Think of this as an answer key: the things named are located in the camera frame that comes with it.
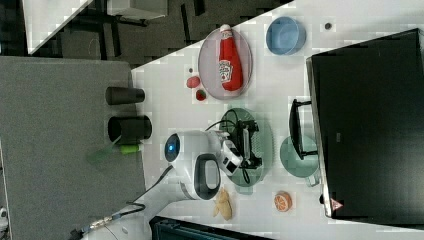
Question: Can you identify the green marker tool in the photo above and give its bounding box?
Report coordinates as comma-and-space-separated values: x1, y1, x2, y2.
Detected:
87, 137, 144, 164

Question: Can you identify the grey round plate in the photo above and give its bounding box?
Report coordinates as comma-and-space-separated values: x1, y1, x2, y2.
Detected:
198, 29, 253, 100

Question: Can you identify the red strawberry toy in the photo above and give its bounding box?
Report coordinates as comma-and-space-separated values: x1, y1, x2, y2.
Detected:
196, 89, 206, 101

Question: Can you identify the black cylinder upper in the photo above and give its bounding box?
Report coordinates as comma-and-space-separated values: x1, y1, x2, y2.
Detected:
105, 87, 145, 105

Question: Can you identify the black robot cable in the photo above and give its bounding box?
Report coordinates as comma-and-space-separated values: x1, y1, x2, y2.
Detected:
66, 164, 175, 240

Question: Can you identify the orange slice toy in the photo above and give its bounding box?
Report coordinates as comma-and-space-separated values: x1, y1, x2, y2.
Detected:
274, 191, 292, 212

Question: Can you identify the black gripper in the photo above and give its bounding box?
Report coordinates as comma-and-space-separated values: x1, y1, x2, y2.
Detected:
235, 120, 262, 169

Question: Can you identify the red ketchup bottle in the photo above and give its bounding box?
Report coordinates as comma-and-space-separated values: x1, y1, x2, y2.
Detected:
218, 24, 243, 91

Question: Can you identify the black cylinder lower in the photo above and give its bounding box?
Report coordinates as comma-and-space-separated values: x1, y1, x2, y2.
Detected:
107, 116, 152, 144

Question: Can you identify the green oval strainer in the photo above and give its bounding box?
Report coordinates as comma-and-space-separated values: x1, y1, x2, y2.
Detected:
219, 108, 273, 188

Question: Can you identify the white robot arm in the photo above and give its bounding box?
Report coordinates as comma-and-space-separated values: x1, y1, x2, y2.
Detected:
69, 120, 259, 240

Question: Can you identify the black cylinder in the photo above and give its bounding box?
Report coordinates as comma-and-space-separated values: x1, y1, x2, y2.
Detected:
107, 116, 152, 144
105, 87, 145, 105

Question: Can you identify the black toaster oven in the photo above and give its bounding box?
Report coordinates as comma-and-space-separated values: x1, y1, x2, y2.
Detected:
289, 28, 424, 229

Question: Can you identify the green mug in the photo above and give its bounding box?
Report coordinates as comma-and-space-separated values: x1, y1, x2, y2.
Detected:
280, 135, 320, 187

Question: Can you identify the blue bowl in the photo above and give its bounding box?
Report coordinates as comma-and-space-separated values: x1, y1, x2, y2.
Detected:
266, 17, 306, 55

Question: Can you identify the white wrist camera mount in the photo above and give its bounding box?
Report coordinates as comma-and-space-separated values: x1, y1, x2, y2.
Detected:
243, 128, 250, 159

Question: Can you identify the pink strawberry toy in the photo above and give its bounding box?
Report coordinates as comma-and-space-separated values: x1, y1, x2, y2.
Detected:
186, 76, 200, 88

